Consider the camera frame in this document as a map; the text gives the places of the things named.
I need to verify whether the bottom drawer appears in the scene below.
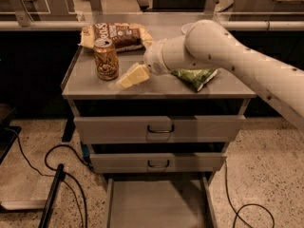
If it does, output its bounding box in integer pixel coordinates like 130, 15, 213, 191
104, 176, 218, 228

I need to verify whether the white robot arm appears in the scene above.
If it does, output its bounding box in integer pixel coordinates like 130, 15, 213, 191
116, 20, 304, 130

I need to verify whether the white horizontal rail pipe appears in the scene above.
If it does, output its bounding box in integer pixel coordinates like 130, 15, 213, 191
0, 21, 304, 31

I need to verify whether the top drawer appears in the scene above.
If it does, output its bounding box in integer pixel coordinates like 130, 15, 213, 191
74, 115, 245, 144

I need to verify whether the grey drawer cabinet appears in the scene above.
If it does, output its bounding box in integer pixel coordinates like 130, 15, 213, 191
60, 12, 261, 182

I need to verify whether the dark furniture left edge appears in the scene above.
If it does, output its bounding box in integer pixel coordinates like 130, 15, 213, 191
0, 104, 21, 164

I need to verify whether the black cable right floor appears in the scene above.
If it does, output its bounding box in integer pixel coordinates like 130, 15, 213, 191
223, 161, 276, 228

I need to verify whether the black cable left floor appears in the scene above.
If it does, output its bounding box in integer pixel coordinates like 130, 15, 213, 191
3, 126, 93, 228

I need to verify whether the middle drawer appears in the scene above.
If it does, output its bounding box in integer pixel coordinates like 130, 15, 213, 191
90, 153, 226, 173

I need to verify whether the orange soda can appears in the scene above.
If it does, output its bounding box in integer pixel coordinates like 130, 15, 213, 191
93, 38, 119, 81

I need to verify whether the drawer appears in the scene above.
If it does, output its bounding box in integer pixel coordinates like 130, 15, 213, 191
104, 176, 218, 228
74, 115, 245, 144
90, 153, 226, 173

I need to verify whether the white bowl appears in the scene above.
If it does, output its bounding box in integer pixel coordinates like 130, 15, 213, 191
180, 23, 192, 35

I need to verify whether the brown snack bag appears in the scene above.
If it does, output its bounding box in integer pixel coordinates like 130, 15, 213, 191
80, 23, 154, 52

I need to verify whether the black bar on floor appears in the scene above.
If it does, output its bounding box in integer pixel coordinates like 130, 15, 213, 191
38, 163, 64, 228

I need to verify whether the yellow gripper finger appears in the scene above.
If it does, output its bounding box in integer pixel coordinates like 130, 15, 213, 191
116, 63, 150, 89

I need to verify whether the green chip bag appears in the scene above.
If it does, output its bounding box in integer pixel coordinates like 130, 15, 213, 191
171, 68, 218, 92

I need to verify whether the black cable floor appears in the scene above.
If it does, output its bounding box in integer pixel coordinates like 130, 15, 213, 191
223, 161, 276, 228
3, 126, 93, 228

